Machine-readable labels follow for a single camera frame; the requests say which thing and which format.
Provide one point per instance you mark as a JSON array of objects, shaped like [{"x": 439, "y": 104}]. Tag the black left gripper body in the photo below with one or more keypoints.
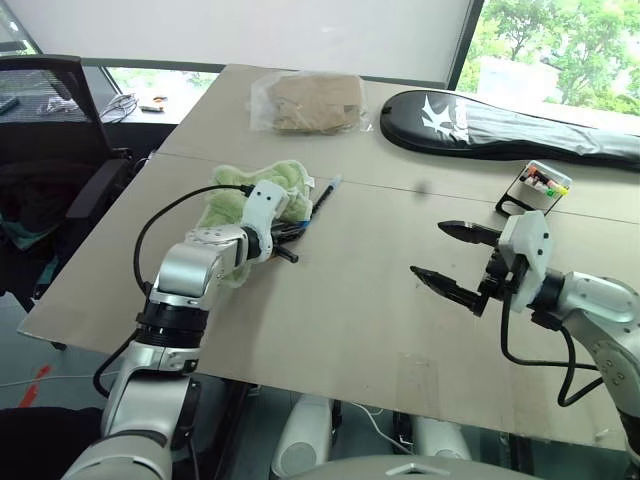
[{"x": 279, "y": 234}]

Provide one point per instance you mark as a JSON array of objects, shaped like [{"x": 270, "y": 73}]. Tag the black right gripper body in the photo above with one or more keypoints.
[{"x": 500, "y": 277}]

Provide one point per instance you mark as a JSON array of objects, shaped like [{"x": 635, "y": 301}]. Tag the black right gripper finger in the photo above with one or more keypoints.
[
  {"x": 467, "y": 232},
  {"x": 445, "y": 286}
]

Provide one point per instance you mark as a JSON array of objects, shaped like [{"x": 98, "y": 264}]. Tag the black pen with clear cap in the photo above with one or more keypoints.
[{"x": 325, "y": 196}]

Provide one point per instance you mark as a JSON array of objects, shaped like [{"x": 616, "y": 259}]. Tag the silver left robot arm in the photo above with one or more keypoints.
[{"x": 185, "y": 265}]

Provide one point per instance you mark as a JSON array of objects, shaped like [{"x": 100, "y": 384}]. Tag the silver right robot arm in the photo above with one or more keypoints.
[{"x": 595, "y": 305}]

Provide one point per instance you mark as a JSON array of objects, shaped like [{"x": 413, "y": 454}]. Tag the green fluffy plush pen holder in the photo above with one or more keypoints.
[{"x": 225, "y": 205}]

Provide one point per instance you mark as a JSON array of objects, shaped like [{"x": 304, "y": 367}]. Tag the black metal stand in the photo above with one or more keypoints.
[{"x": 515, "y": 197}]

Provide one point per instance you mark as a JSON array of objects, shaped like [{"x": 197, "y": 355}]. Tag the clear box of coloured items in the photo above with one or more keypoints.
[{"x": 545, "y": 181}]

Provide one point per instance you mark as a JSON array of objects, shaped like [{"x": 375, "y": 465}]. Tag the black racket bag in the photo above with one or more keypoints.
[{"x": 500, "y": 132}]

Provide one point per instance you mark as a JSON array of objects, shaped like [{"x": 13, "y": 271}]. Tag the clear plastic bag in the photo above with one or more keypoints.
[{"x": 260, "y": 100}]

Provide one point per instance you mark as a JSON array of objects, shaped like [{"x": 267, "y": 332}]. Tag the white rounded robot leg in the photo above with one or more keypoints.
[
  {"x": 302, "y": 440},
  {"x": 440, "y": 442}
]

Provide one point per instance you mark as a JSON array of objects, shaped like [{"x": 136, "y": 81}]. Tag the small orange tool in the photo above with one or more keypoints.
[{"x": 152, "y": 103}]

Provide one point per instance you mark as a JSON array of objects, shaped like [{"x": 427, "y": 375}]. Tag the grey robot torso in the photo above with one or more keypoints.
[{"x": 410, "y": 470}]

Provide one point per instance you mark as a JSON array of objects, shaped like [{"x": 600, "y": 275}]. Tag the black mesh office chair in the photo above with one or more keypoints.
[{"x": 45, "y": 175}]

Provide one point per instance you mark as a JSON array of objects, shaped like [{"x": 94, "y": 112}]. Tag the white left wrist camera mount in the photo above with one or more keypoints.
[{"x": 262, "y": 200}]

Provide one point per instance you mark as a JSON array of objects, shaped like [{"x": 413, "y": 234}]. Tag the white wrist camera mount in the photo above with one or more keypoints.
[
  {"x": 262, "y": 200},
  {"x": 527, "y": 245}
]

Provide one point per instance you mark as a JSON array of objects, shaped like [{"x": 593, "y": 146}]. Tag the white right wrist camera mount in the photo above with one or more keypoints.
[{"x": 527, "y": 245}]

